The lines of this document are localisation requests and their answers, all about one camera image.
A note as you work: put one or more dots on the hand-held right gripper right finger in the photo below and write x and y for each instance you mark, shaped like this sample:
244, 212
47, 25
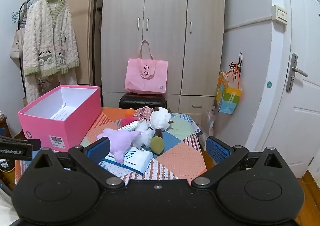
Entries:
217, 150

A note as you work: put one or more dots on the cream canvas tote bag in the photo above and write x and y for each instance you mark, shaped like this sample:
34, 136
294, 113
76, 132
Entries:
16, 45

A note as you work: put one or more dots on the pink cardboard box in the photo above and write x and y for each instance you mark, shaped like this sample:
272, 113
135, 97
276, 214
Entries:
75, 120

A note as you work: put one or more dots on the purple plush toy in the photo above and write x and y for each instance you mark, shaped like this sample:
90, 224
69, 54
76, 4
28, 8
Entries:
120, 140

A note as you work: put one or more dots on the white blue tissue pack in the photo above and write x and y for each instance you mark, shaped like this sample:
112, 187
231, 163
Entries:
140, 161

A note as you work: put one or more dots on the floral fabric scrunchie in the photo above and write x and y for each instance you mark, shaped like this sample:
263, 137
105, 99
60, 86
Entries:
145, 112

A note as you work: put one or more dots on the white sheep plush toy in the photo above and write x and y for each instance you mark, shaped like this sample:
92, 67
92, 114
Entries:
160, 119

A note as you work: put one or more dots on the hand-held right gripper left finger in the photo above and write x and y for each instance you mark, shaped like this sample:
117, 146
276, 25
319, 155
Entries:
100, 149

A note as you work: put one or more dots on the white plastic bag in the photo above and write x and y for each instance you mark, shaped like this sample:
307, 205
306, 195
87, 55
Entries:
211, 120

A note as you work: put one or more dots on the green makeup sponge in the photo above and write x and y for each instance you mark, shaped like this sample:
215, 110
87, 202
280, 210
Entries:
157, 144

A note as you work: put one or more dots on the white door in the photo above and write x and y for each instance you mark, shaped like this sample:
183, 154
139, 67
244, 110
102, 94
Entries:
300, 115

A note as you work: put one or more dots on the colourful gift bag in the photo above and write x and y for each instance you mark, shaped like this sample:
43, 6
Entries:
228, 98

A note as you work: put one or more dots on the black suitcase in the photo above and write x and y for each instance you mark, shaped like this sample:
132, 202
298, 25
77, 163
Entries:
142, 102

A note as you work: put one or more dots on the pink pom-pom ball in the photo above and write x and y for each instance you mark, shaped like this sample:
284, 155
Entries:
127, 120

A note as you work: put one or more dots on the black clothes rack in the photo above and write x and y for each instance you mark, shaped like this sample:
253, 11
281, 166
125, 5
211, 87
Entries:
96, 28

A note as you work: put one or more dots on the patchwork tablecloth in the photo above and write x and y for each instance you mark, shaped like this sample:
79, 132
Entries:
175, 155

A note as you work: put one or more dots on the cream light switch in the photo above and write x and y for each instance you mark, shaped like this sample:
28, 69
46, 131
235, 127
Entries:
280, 14

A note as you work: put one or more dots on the white green fluffy robe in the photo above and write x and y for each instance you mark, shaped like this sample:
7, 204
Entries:
47, 35

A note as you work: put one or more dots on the orange makeup sponge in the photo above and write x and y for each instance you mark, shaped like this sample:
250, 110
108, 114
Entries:
130, 112

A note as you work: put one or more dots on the grey wooden wardrobe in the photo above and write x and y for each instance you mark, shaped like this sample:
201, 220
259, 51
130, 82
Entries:
165, 3

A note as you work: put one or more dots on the beige cabinet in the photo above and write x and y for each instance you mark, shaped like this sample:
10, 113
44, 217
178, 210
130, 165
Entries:
82, 28

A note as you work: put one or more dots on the pink tote bag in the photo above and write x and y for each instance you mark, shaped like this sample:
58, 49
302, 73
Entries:
147, 80

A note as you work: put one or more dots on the small white red packet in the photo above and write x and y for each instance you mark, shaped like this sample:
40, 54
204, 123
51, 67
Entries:
128, 126

